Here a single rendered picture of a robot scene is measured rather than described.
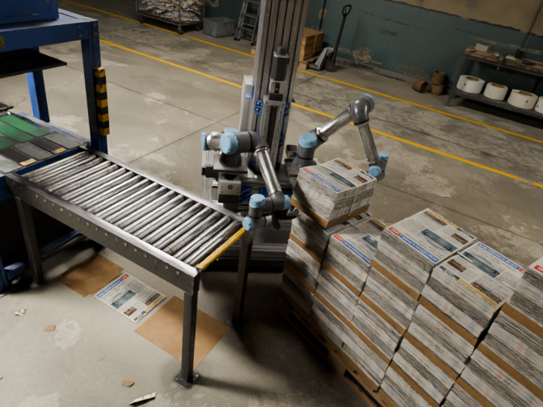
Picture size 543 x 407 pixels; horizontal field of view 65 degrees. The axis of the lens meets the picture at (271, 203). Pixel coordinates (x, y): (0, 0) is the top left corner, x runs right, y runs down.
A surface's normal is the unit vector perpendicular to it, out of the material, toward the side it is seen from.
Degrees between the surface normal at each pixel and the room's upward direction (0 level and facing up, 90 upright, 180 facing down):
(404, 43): 90
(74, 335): 0
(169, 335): 0
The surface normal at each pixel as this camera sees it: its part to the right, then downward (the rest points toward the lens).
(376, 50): -0.49, 0.42
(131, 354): 0.14, -0.83
